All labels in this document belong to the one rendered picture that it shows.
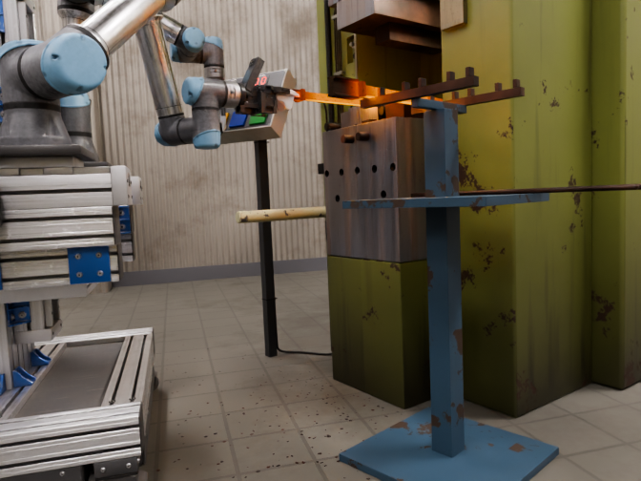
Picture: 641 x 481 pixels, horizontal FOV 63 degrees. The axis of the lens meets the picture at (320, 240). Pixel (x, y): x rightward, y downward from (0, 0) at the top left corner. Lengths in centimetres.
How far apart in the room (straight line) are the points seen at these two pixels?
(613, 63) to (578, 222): 52
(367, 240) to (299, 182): 313
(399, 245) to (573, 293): 61
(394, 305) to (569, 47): 98
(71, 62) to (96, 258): 44
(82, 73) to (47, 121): 16
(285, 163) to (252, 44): 107
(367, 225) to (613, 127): 85
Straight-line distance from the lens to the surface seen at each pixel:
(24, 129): 133
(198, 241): 472
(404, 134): 167
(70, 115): 183
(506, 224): 163
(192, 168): 471
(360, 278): 180
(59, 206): 131
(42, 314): 160
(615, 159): 196
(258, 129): 211
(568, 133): 187
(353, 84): 129
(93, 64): 126
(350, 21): 197
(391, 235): 166
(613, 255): 198
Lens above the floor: 68
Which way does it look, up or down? 5 degrees down
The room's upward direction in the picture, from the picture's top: 2 degrees counter-clockwise
